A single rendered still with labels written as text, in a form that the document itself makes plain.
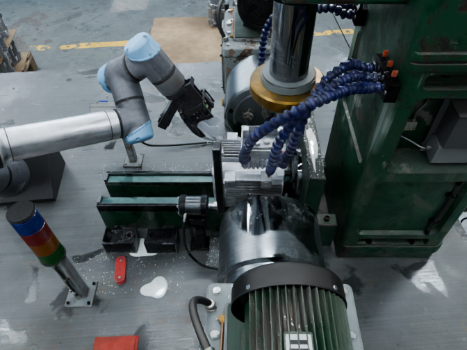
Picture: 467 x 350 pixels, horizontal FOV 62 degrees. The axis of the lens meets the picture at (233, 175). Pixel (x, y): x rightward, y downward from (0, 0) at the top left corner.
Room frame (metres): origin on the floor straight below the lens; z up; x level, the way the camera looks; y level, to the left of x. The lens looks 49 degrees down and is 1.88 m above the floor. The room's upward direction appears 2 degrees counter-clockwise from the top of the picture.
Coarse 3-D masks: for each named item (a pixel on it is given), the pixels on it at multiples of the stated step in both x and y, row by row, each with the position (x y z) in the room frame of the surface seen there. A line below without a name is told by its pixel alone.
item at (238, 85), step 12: (252, 60) 1.12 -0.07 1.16; (240, 72) 1.09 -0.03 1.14; (228, 84) 1.10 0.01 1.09; (240, 84) 1.02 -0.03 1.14; (228, 96) 1.03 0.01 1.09; (240, 96) 0.98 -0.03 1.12; (228, 108) 0.99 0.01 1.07; (240, 108) 0.98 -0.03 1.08; (252, 108) 0.98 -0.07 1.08; (228, 120) 0.99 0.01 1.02; (240, 120) 0.98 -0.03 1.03; (252, 120) 0.98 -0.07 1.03; (264, 120) 0.98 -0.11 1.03; (240, 132) 0.98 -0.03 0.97
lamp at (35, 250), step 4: (52, 232) 0.50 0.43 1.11; (52, 236) 0.49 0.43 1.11; (48, 240) 0.48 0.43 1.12; (52, 240) 0.49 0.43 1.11; (56, 240) 0.50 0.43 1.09; (44, 244) 0.47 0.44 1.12; (48, 244) 0.47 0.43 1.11; (52, 244) 0.48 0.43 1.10; (56, 244) 0.49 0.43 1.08; (32, 248) 0.46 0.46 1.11; (36, 248) 0.46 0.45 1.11; (40, 248) 0.46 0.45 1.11; (44, 248) 0.47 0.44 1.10; (48, 248) 0.47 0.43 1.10; (52, 248) 0.48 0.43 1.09; (56, 248) 0.48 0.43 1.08; (36, 252) 0.46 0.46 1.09; (40, 252) 0.46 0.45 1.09; (44, 252) 0.46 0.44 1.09; (48, 252) 0.47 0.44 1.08; (52, 252) 0.47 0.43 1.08; (40, 256) 0.46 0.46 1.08
